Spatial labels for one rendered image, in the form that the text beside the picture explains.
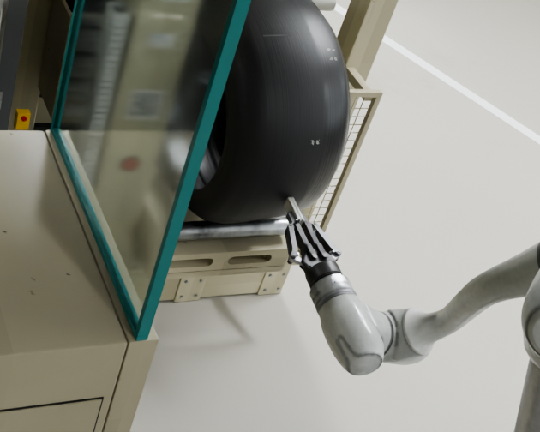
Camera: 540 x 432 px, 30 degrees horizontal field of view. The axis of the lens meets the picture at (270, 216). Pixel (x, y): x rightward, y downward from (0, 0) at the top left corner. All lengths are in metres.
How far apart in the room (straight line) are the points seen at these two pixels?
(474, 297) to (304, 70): 0.62
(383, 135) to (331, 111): 2.70
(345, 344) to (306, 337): 1.58
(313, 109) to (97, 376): 0.84
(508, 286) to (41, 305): 0.81
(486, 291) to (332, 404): 1.62
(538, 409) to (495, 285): 0.25
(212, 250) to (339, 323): 0.50
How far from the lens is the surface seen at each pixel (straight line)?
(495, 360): 3.88
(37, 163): 1.85
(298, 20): 2.21
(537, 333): 1.56
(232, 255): 2.42
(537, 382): 1.69
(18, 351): 1.50
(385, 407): 3.48
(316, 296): 2.08
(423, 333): 2.09
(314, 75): 2.16
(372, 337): 2.01
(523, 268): 1.79
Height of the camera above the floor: 2.36
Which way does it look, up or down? 36 degrees down
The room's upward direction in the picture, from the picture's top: 20 degrees clockwise
